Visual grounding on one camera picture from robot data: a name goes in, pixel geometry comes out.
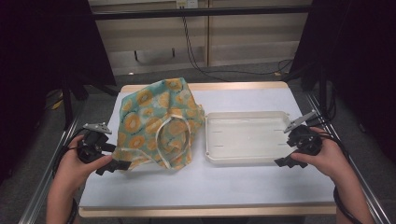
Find green orange patterned cloth bag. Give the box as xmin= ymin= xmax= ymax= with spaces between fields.
xmin=111 ymin=77 xmax=206 ymax=172

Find black floor cables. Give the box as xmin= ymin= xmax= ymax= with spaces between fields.
xmin=306 ymin=83 xmax=340 ymax=127

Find white wall socket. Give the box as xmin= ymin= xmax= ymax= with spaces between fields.
xmin=176 ymin=0 xmax=199 ymax=9

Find person's left hand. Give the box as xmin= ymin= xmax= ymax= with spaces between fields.
xmin=56 ymin=135 xmax=113 ymax=191

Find person's right hand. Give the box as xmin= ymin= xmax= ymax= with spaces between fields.
xmin=290 ymin=126 xmax=350 ymax=180

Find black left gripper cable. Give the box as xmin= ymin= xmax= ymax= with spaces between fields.
xmin=51 ymin=126 xmax=92 ymax=224

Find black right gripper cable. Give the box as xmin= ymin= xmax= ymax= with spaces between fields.
xmin=306 ymin=124 xmax=363 ymax=224

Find black horizontal bar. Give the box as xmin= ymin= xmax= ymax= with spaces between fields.
xmin=92 ymin=5 xmax=312 ymax=21

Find metal rail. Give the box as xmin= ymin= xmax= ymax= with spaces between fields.
xmin=306 ymin=92 xmax=390 ymax=224
xmin=18 ymin=102 xmax=88 ymax=224

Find dark curtain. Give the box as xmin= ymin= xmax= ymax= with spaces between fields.
xmin=288 ymin=0 xmax=396 ymax=162
xmin=0 ymin=0 xmax=118 ymax=185

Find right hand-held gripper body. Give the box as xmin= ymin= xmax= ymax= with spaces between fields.
xmin=283 ymin=109 xmax=323 ymax=156

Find white plastic tray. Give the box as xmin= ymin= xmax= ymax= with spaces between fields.
xmin=204 ymin=110 xmax=302 ymax=165

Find black stand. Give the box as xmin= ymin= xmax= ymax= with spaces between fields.
xmin=60 ymin=77 xmax=120 ymax=130

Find black hanging cable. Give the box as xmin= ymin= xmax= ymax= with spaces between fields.
xmin=181 ymin=15 xmax=295 ymax=82

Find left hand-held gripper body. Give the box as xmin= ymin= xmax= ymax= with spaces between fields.
xmin=76 ymin=121 xmax=112 ymax=165

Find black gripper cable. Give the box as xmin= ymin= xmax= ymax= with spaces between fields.
xmin=51 ymin=126 xmax=92 ymax=224
xmin=306 ymin=124 xmax=363 ymax=224

